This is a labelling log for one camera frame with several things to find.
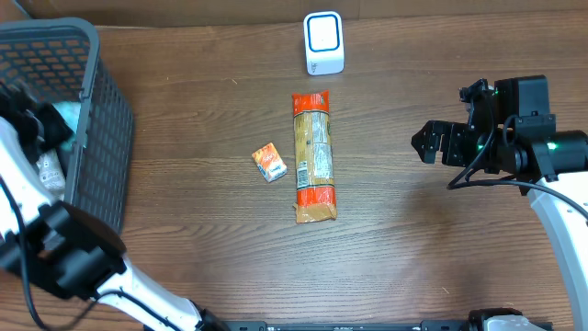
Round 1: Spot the orange spaghetti packet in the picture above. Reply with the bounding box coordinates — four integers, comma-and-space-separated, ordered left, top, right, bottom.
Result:
292, 90, 337, 224

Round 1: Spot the small orange carton box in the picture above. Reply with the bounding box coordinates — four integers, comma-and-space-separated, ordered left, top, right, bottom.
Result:
252, 143, 288, 182

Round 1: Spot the teal tissue packet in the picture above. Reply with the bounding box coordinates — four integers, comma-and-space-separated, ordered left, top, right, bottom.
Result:
52, 101, 81, 152

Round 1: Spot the white tube gold cap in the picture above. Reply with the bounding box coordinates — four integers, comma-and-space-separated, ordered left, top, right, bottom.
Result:
37, 150, 66, 200

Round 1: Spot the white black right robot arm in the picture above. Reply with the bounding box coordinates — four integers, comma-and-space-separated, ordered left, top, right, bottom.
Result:
411, 75, 587, 330

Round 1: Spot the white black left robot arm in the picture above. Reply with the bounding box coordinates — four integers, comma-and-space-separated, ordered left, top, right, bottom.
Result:
1, 86, 227, 330

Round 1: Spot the white barcode scanner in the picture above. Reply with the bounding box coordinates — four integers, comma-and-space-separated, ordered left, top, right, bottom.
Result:
303, 11, 345, 75

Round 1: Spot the grey plastic mesh basket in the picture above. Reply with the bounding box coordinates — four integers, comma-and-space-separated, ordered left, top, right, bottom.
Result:
1, 17, 135, 233

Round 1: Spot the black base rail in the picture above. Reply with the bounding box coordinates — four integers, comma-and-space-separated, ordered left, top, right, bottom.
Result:
142, 320, 555, 331

